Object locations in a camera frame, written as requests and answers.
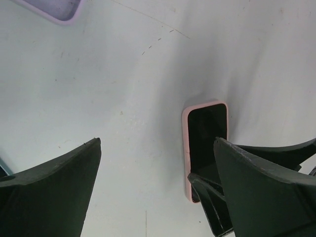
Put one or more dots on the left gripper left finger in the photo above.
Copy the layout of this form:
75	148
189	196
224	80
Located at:
50	199

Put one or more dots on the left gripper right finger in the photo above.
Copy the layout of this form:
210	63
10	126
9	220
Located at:
263	198

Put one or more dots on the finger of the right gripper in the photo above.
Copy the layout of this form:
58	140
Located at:
289	157
212	199

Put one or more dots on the black smartphone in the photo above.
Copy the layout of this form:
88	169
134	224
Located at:
204	126

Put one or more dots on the pink phone case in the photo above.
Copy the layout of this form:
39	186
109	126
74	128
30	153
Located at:
190	194

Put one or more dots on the translucent purple phone case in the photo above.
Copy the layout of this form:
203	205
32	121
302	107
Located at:
61	12

